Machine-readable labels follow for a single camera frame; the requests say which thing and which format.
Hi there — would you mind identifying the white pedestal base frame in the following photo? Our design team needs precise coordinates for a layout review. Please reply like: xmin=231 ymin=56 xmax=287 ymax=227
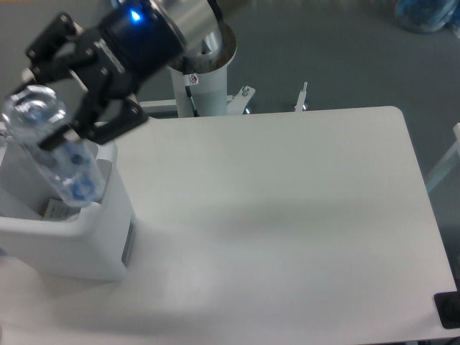
xmin=138 ymin=81 xmax=310 ymax=119

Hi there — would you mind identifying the blue bag on floor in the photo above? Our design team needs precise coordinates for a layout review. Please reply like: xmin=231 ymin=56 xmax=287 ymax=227
xmin=394 ymin=0 xmax=459 ymax=34

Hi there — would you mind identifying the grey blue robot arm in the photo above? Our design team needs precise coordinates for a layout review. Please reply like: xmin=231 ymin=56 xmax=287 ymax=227
xmin=18 ymin=1 xmax=247 ymax=151

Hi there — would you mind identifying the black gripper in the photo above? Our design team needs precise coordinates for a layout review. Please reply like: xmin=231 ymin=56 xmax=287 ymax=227
xmin=12 ymin=1 xmax=185 ymax=150

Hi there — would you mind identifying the white trash can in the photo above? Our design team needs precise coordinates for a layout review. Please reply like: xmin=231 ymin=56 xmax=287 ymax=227
xmin=1 ymin=127 xmax=136 ymax=281

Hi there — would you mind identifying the white frame at right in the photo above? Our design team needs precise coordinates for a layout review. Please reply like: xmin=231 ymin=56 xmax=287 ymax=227
xmin=425 ymin=123 xmax=459 ymax=193

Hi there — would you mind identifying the crushed clear plastic bottle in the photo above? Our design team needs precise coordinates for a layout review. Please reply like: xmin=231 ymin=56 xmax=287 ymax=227
xmin=1 ymin=86 xmax=106 ymax=208

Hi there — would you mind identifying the paper scrap inside can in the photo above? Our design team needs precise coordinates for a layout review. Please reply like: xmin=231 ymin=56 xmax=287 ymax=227
xmin=42 ymin=198 xmax=80 ymax=221

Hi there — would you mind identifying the black cable on pedestal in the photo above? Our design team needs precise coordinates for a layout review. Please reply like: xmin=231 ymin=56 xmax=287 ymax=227
xmin=182 ymin=59 xmax=201 ymax=118

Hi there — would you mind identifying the black device at edge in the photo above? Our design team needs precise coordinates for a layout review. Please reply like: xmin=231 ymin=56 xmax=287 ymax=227
xmin=434 ymin=291 xmax=459 ymax=329

